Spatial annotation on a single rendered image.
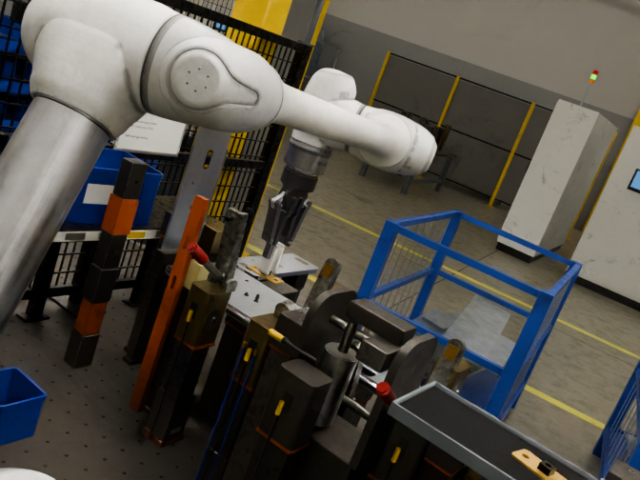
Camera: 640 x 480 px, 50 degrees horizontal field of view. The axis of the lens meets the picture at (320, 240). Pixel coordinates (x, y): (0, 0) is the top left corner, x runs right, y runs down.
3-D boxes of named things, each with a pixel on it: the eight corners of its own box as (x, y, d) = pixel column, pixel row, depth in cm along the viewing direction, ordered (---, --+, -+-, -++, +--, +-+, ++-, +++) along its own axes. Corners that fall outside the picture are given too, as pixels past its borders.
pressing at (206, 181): (196, 249, 170) (238, 117, 162) (162, 251, 161) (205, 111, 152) (194, 248, 171) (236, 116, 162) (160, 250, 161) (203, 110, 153)
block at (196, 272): (163, 413, 153) (212, 265, 144) (150, 417, 150) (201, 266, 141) (152, 405, 155) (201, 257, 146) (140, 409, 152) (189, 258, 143)
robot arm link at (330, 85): (281, 134, 139) (341, 158, 137) (307, 59, 135) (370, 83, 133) (295, 133, 149) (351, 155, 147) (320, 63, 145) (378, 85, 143)
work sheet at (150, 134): (177, 157, 193) (210, 48, 185) (112, 150, 174) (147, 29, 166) (172, 154, 193) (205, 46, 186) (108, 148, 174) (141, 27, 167)
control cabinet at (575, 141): (529, 235, 1106) (595, 87, 1045) (561, 250, 1084) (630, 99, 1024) (490, 247, 894) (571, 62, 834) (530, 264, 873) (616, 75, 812)
